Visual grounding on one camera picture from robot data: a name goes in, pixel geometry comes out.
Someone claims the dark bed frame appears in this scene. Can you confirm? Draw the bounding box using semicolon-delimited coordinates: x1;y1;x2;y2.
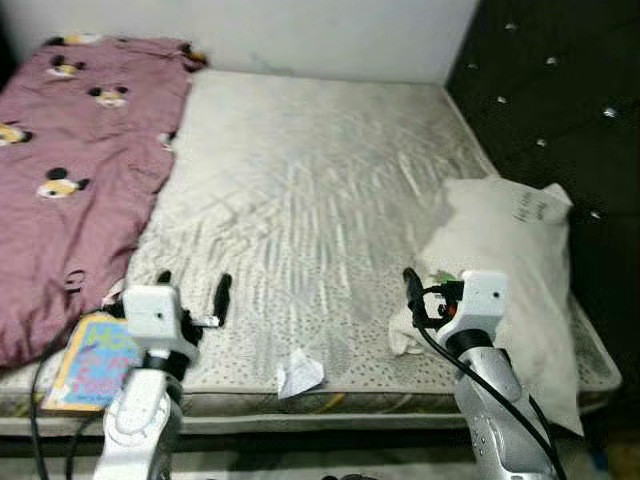
0;390;621;441

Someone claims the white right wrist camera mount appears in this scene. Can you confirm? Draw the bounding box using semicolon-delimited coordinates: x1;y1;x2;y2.
438;269;510;349

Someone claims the white quilted mattress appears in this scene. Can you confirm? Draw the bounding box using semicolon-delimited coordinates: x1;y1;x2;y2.
0;68;623;416

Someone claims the pink mouse-print blanket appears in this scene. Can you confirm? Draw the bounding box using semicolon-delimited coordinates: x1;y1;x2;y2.
0;35;209;371

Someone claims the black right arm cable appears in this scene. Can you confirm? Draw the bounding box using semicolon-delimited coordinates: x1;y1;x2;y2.
412;283;566;480

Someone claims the black tufted headboard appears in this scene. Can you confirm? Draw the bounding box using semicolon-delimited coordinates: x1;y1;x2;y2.
445;0;640;421

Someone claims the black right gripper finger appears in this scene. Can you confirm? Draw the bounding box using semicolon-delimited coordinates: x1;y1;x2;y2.
404;266;426;326

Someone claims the crumpled white paper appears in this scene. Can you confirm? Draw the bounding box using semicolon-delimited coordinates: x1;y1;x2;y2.
277;347;326;400

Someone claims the white pillow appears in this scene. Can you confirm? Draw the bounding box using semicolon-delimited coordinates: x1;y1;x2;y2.
388;177;586;436

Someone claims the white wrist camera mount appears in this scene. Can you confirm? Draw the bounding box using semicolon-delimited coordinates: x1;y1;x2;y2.
438;269;510;349
122;284;203;359

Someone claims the colourful children's book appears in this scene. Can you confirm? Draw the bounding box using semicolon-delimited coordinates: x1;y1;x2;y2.
42;312;146;413

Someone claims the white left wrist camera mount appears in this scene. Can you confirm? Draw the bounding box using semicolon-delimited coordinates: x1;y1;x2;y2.
122;284;203;359

